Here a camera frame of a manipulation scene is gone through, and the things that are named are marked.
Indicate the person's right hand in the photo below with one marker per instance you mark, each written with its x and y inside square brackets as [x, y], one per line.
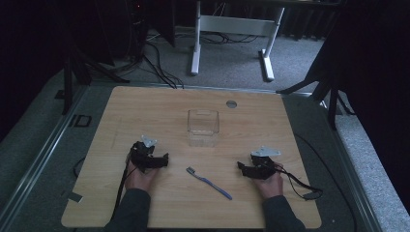
[272, 187]

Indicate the black tripod stand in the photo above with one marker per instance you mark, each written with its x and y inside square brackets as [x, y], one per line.
[72, 74]
[325, 87]

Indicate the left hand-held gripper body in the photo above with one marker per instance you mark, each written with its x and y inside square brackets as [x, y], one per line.
[143, 156]

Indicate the clear plastic box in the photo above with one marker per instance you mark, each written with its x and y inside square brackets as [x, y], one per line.
[203, 129]

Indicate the white desk frame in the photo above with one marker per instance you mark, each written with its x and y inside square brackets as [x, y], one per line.
[238, 25]

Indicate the grey tape piece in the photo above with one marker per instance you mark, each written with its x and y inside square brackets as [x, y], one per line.
[312, 195]
[74, 197]

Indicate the blue toothbrush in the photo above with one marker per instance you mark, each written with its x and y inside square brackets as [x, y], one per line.
[209, 183]

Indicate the person's left hand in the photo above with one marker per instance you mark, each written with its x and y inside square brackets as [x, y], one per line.
[140, 180]

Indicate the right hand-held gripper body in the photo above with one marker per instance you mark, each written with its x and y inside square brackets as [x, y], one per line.
[262, 166]

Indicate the grey round table grommet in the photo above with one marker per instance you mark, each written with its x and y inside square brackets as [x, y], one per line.
[231, 104]

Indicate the dark computer tower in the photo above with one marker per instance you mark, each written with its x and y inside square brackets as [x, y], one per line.
[137, 29]

